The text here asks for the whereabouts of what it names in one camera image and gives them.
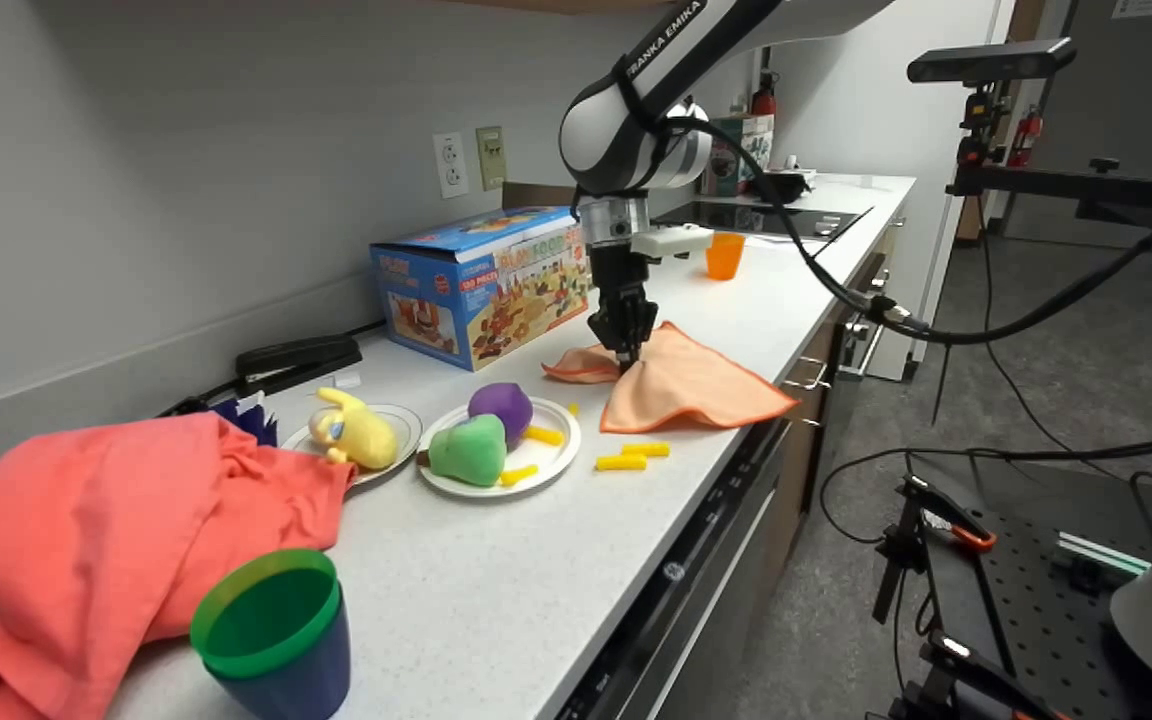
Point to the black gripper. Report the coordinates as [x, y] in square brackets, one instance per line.
[627, 313]

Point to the orange microfiber cloth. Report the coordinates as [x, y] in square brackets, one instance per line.
[678, 382]

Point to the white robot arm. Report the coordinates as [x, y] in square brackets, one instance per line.
[632, 128]

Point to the yellow toy fry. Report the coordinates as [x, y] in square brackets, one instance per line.
[622, 460]
[655, 451]

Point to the purple plush toy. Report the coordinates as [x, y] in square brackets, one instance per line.
[508, 405]

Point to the orange cup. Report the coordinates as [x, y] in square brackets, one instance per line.
[721, 261]

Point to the white plate with toys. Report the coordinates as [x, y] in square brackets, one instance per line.
[541, 456]

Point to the play food set box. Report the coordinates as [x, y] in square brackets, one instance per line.
[481, 290]

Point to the green plush toy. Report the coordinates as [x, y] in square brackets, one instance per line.
[470, 451]

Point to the yellow plush toy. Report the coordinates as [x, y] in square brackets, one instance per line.
[355, 433]

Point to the small plate under yellow toy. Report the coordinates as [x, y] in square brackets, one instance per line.
[405, 430]

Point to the black stapler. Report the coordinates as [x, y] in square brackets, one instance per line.
[293, 363]

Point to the blue package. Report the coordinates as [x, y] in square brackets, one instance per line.
[250, 417]

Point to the blue cup green rim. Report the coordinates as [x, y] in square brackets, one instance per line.
[276, 638]

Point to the coral red towel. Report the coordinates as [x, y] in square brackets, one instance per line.
[111, 536]

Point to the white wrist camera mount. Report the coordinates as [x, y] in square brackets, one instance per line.
[670, 243]

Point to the white wall outlet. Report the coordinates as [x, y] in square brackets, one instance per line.
[451, 163]

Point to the black camera on stand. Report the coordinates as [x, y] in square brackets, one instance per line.
[993, 61]

